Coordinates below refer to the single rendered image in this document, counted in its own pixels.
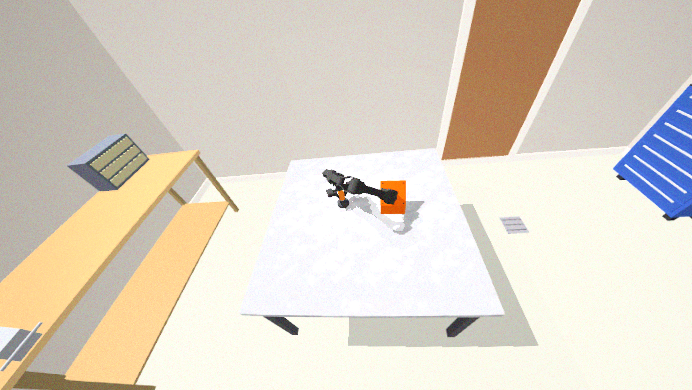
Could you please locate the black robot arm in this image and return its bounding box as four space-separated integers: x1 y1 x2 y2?
322 169 399 205

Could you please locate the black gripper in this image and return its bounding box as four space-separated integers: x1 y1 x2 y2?
326 181 350 199

